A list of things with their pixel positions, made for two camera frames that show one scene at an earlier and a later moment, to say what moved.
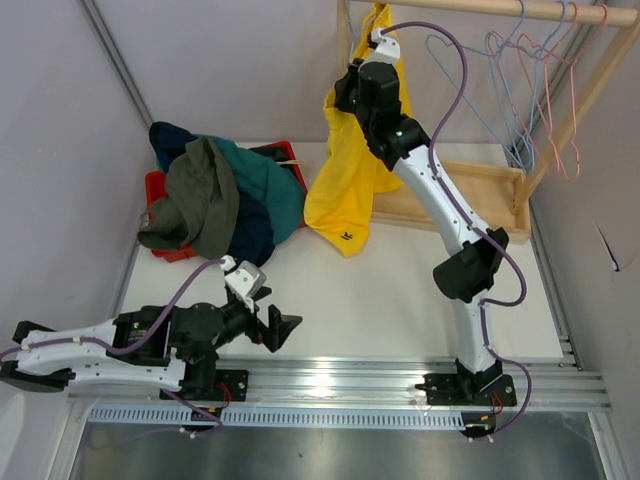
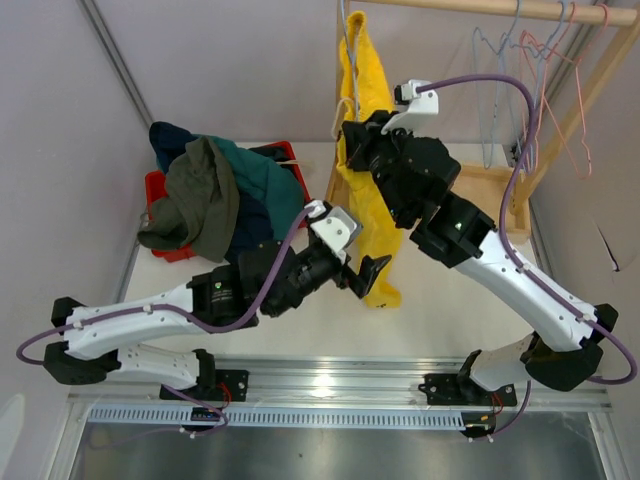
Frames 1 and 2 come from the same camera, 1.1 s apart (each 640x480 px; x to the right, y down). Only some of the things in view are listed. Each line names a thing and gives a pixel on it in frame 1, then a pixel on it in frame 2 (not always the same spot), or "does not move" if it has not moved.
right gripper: x=341 y=87 to x=363 y=137
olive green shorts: x=201 y=209 does not move
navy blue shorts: x=255 y=240 does not move
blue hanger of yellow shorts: x=352 y=32 to x=347 y=100
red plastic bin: x=155 y=188 does not move
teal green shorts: x=272 y=184 does not move
